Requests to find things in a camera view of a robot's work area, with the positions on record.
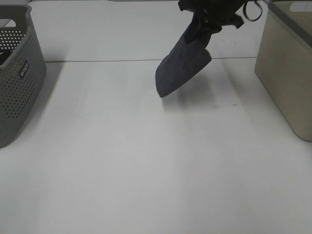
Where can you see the grey perforated plastic basket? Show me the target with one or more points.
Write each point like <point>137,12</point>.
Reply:
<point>22,70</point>

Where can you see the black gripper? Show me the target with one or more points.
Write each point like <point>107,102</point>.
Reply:
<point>208,18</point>

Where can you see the beige storage bin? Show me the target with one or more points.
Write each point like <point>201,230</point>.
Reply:
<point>284,62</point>

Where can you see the dark grey towel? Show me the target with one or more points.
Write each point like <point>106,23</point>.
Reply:
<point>183,62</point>

